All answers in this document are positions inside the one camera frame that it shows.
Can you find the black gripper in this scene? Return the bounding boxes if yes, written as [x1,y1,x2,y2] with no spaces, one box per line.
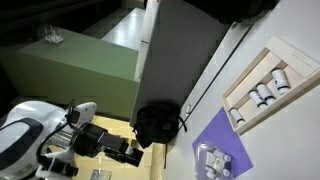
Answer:
[73,123,143,167]

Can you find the white bottle black band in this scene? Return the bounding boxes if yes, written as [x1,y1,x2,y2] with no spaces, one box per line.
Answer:
[230,108,245,126]

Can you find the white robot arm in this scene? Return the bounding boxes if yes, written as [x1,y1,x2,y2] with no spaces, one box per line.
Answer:
[0,100,143,180]

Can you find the white bottle green band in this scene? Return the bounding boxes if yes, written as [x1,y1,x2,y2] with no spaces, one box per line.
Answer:
[249,91,268,110]

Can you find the white bottle blue band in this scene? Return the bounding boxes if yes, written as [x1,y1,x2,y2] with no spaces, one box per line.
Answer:
[256,83,276,105]

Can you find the wooden tray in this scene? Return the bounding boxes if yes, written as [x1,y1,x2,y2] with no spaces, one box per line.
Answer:
[222,37,320,136]

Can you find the black backpack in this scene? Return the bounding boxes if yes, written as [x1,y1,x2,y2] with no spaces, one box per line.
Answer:
[133,102,187,149]

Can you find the green cabinet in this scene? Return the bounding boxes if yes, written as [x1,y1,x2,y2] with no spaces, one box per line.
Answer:
[0,29,138,120]

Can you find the clear acrylic rack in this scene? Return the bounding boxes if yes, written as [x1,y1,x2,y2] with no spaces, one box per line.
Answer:
[44,27,64,45]

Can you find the grey partition panel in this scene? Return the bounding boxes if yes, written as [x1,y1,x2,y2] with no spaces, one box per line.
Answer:
[130,0,230,124]

